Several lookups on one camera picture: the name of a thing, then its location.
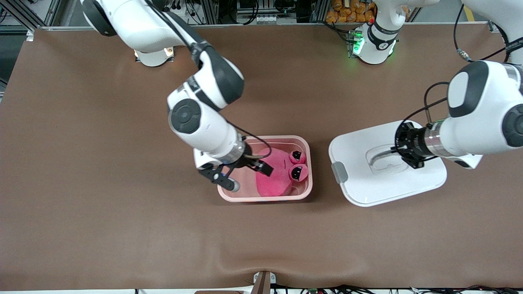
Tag pink plush toy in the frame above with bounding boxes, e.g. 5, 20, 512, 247
253, 148, 310, 197

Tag white box lid grey clips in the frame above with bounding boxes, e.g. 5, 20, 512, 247
329, 120, 448, 207

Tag pink plastic box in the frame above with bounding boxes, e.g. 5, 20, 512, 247
217, 135, 313, 203

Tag orange toy pile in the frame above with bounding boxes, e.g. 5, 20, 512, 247
326, 0, 376, 24

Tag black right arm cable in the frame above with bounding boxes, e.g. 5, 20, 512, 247
227, 120, 272, 158

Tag metal table edge bracket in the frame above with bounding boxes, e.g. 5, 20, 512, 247
253, 271, 276, 294

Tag silver table edge rail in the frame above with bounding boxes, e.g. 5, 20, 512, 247
41, 22, 491, 30

